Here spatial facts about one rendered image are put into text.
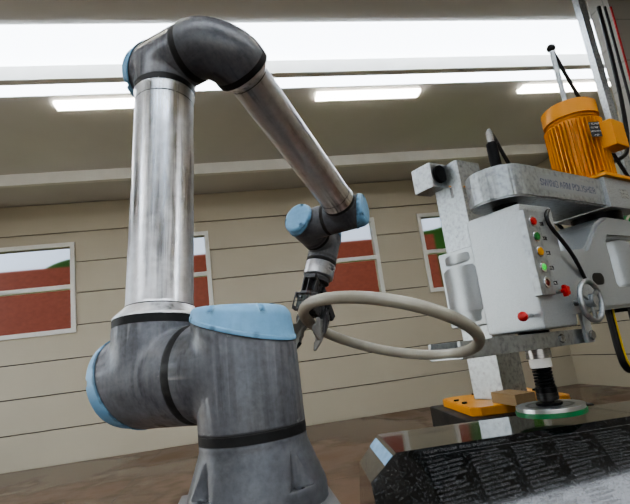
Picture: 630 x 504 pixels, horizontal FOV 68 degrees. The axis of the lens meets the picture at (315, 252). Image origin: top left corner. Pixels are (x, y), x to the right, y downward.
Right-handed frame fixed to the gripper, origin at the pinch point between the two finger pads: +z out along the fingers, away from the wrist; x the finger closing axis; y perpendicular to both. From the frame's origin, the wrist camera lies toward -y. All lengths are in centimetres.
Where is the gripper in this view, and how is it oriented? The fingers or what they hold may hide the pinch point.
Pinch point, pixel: (307, 346)
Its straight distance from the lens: 134.5
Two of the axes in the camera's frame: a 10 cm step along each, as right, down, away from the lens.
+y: -4.4, -4.5, -7.8
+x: 8.8, -0.2, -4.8
